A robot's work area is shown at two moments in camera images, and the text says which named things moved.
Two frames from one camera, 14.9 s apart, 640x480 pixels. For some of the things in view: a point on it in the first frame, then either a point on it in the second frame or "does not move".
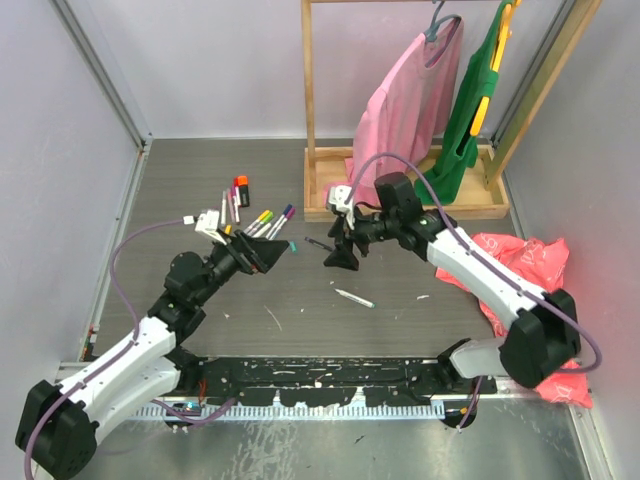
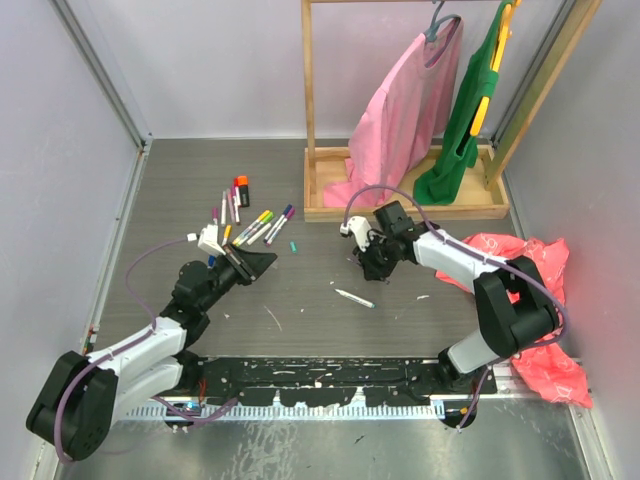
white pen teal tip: x=356 y=299 does not move
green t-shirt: x=463 y=112 does not move
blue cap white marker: x=279 y=221 does not move
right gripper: x=345 y=237 to x=372 y=271
